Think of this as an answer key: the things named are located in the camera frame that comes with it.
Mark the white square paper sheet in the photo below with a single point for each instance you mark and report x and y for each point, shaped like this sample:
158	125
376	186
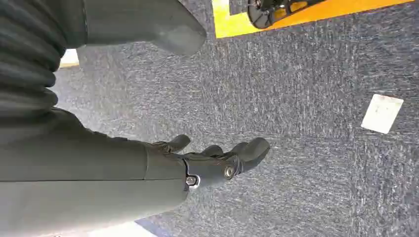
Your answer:
381	114

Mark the right arm ribbed grey sleeve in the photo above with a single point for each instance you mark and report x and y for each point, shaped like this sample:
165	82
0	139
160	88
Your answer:
26	59

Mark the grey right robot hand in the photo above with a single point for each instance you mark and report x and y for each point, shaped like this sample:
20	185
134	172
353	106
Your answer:
98	183

